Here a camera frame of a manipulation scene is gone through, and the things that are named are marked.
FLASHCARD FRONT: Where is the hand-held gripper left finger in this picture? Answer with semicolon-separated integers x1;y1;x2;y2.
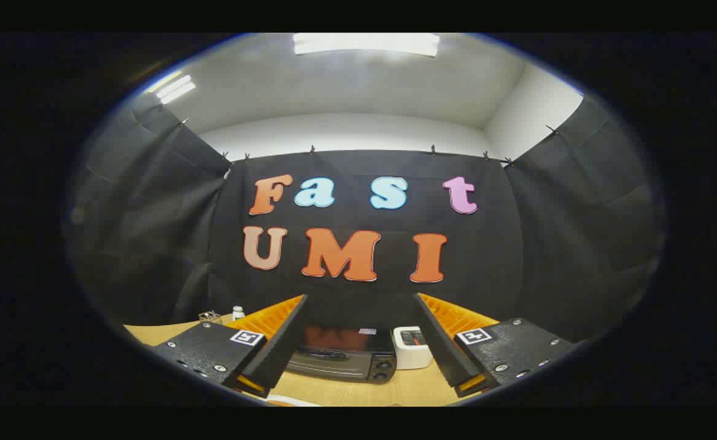
150;294;310;399

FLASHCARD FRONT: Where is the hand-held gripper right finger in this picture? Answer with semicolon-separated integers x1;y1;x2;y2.
413;293;576;398

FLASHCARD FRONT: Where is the black toaster oven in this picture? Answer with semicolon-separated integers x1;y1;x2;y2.
285;325;397;384

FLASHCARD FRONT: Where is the white bread toaster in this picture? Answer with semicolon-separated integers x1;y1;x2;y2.
393;326;434;370

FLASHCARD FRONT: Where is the small ceiling light panel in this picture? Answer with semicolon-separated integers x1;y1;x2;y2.
147;72;197;105

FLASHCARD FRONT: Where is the large ceiling light panel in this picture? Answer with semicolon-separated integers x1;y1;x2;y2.
293;34;440;57

